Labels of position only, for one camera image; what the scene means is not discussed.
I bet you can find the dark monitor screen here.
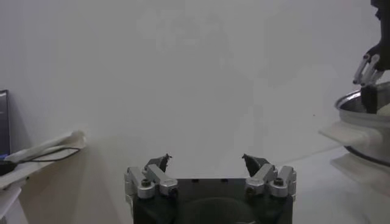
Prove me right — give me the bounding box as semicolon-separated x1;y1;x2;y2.
0;89;12;159

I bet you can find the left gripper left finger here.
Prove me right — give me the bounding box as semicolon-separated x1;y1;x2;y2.
124;153;179;200

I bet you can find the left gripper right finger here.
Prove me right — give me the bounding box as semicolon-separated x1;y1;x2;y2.
242;153;297;198

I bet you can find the white cloth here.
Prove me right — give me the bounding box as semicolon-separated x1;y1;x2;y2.
4;130;87;164

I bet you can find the steel steamer pot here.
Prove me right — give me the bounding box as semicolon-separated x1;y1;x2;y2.
318;81;390;167

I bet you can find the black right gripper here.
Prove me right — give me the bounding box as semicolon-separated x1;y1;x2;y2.
352;0;390;114

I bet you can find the thin black cable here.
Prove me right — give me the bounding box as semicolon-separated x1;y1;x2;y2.
0;147;82;177

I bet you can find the white side table with cloth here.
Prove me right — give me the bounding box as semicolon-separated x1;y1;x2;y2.
0;145;88;224

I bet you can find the white electric cooker base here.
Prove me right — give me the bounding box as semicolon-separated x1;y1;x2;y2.
330;152;390;198

